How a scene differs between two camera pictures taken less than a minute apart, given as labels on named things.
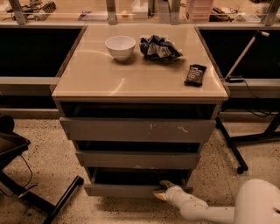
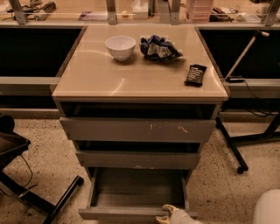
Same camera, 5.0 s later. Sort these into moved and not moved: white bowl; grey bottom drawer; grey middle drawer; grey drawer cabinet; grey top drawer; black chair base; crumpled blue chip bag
Moved: grey bottom drawer
Not moved: grey top drawer; white bowl; grey middle drawer; black chair base; grey drawer cabinet; crumpled blue chip bag
